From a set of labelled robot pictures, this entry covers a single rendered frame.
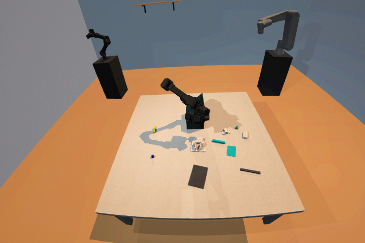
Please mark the teal flat square plate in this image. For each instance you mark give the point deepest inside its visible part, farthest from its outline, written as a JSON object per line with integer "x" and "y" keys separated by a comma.
{"x": 231, "y": 151}

